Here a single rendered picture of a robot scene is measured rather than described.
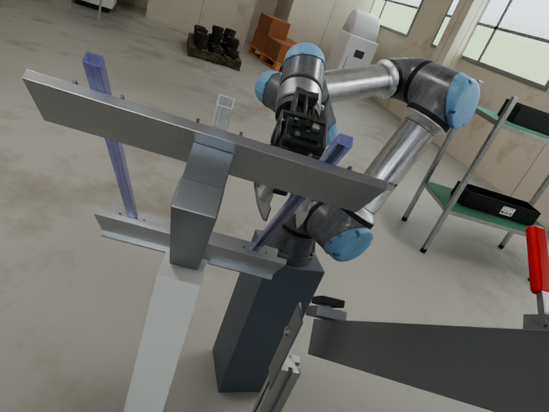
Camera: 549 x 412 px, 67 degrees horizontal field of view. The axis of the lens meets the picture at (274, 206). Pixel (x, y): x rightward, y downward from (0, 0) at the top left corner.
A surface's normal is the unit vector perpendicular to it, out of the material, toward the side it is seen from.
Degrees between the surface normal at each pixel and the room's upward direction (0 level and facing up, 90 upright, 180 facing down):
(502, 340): 90
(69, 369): 0
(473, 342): 90
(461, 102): 83
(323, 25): 90
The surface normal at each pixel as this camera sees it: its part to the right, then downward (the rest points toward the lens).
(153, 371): 0.00, 0.47
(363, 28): 0.27, 0.22
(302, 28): 0.23, 0.52
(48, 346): 0.31, -0.84
